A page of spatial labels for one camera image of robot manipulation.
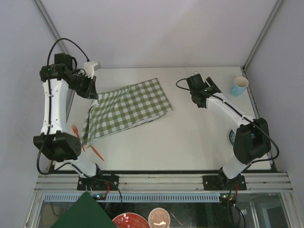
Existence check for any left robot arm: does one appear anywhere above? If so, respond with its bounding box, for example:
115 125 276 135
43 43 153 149
33 53 104 190

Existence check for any orange plastic fork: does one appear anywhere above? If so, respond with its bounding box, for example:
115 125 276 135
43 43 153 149
71 124 80 139

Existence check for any orange plastic spoon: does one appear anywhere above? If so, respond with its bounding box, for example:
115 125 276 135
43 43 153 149
91 146 105 161

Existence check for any red plate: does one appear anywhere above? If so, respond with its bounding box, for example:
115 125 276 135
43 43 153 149
112 212 150 228

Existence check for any blue patterned plate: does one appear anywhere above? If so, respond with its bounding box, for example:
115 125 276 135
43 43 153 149
228 130 236 146

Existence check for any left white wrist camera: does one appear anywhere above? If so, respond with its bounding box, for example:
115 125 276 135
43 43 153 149
83 61 101 78

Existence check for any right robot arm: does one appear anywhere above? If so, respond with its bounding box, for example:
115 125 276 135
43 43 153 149
186 73 271 190

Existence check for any perforated grey cable tray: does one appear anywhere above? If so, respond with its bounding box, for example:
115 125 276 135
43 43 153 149
44 193 221 203

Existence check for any green white checkered cloth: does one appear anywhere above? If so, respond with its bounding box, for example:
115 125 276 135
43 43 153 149
81 78 173 148

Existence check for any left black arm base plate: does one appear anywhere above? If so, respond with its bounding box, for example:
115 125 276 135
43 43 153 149
77 175 119 191

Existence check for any green board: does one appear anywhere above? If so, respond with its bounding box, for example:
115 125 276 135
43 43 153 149
51 192 116 228

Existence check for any light blue mug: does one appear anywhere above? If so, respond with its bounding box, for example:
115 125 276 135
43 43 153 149
230 76 249 96

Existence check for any pink bowl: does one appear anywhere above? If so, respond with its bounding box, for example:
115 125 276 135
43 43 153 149
148 208 171 228

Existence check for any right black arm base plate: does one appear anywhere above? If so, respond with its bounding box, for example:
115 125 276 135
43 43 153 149
202 174 247 191

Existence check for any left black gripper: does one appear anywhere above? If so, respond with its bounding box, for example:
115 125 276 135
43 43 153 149
68 73 98 100

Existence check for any aluminium frame rail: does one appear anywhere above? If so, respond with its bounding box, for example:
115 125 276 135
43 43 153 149
34 173 293 193

